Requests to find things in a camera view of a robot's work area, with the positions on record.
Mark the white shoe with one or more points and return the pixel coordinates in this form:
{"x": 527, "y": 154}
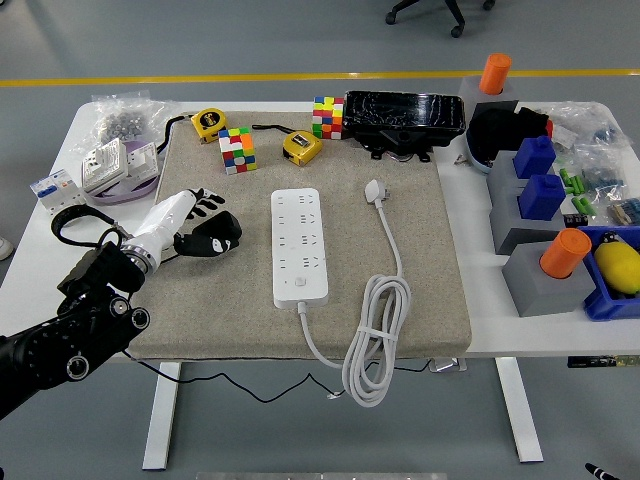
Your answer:
{"x": 5, "y": 247}

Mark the white circuit breaker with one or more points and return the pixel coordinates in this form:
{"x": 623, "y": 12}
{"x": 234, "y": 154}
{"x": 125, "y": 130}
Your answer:
{"x": 50, "y": 190}

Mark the blue plastic bin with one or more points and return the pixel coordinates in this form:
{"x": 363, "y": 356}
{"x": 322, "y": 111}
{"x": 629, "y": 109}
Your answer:
{"x": 607, "y": 305}

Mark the black cloth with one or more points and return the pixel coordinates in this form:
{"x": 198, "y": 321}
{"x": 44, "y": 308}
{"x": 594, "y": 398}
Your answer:
{"x": 495, "y": 127}

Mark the purple tape reel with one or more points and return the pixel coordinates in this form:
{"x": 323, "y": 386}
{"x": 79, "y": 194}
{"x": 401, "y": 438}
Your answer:
{"x": 142, "y": 160}

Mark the small metal clip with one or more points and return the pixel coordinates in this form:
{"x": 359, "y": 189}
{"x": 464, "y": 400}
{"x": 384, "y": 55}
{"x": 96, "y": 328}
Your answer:
{"x": 460, "y": 160}

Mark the small black component strip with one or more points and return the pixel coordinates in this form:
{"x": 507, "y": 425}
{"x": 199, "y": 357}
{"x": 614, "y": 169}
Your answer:
{"x": 576, "y": 220}

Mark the clear bag of blue parts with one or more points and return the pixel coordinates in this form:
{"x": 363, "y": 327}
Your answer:
{"x": 585, "y": 122}

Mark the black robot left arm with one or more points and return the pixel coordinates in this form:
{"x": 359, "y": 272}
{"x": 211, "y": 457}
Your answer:
{"x": 50, "y": 350}

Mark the many-celled puzzle cube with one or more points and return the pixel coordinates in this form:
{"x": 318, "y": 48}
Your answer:
{"x": 327, "y": 117}

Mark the yellow tape measure black window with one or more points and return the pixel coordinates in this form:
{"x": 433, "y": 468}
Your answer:
{"x": 301, "y": 147}

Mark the white table leg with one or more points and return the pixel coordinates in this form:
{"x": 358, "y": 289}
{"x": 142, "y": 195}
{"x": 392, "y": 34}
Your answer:
{"x": 162, "y": 415}
{"x": 520, "y": 410}

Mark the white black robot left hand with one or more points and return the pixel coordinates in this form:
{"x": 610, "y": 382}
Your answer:
{"x": 162, "y": 220}

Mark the clear bag of resistors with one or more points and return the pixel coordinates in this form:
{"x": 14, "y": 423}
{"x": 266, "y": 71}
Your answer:
{"x": 625, "y": 210}

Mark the clear bag of metal nuts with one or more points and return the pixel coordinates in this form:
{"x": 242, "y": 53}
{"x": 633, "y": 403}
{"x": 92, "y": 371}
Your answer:
{"x": 120, "y": 125}

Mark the black device with cracked screen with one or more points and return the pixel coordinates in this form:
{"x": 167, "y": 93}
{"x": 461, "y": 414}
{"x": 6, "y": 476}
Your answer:
{"x": 400, "y": 115}

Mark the black office chair base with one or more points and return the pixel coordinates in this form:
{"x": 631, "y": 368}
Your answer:
{"x": 452, "y": 12}

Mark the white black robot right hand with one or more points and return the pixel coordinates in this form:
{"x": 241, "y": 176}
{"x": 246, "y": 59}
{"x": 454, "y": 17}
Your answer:
{"x": 600, "y": 474}

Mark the white power strip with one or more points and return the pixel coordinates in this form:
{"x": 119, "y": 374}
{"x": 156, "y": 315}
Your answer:
{"x": 300, "y": 250}

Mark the clear bag of dark parts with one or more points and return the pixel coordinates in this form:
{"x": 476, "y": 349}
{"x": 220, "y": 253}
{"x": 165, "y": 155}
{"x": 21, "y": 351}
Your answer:
{"x": 600, "y": 170}

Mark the grey-brown mat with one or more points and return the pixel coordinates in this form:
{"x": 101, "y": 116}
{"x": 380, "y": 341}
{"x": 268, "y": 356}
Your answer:
{"x": 225, "y": 310}

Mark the metal bracket under table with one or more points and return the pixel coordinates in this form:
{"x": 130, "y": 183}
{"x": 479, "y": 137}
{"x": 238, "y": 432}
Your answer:
{"x": 447, "y": 366}

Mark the blue square peg block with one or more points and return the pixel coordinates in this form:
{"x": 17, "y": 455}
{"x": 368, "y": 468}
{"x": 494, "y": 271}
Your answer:
{"x": 535, "y": 157}
{"x": 542, "y": 197}

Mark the pale blue bowl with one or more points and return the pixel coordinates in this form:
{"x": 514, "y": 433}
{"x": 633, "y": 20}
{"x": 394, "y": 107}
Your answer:
{"x": 477, "y": 157}

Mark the white wall socket box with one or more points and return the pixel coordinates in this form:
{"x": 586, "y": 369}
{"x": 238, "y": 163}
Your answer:
{"x": 102, "y": 167}

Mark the yellow tape measure round label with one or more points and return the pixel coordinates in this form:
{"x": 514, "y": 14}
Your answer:
{"x": 209, "y": 122}

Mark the three-by-three puzzle cube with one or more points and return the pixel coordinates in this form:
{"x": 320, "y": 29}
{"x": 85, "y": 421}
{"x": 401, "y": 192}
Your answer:
{"x": 237, "y": 150}

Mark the yellow rounded toy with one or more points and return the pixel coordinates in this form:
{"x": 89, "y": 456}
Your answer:
{"x": 620, "y": 267}

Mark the green plastic cylinder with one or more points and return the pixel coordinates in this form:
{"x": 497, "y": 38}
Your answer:
{"x": 564, "y": 176}
{"x": 580, "y": 203}
{"x": 590, "y": 208}
{"x": 576, "y": 185}

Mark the dark circuit board strip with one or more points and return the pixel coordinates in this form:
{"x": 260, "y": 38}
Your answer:
{"x": 600, "y": 361}

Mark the black power adapter plug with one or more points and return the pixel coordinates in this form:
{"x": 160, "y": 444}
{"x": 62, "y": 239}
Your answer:
{"x": 227, "y": 225}

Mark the orange cylinder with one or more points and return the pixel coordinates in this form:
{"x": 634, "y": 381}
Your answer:
{"x": 495, "y": 72}
{"x": 565, "y": 252}

